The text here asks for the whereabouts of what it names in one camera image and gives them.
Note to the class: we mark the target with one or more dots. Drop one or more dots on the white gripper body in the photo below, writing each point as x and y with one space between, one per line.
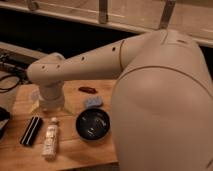
51 96

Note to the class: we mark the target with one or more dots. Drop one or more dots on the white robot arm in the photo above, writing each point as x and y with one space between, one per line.
162 102

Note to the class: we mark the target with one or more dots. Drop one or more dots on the blue sponge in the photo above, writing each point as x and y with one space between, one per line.
95 101

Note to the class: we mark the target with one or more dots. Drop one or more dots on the metal rail frame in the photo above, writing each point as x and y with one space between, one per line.
16 57

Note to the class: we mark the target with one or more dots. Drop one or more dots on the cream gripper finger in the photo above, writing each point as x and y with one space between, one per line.
34 106
69 108

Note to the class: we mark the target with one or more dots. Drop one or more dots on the dark ceramic bowl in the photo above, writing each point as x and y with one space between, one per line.
92 124

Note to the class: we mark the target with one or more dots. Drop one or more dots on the black object at left edge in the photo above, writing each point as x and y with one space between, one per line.
4 119

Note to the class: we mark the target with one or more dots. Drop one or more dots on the wooden table board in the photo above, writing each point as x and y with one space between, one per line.
73 152

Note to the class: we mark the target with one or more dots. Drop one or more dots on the white plastic bottle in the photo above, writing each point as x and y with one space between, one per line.
50 140

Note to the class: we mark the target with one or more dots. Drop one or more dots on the black rectangular box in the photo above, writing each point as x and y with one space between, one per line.
31 131

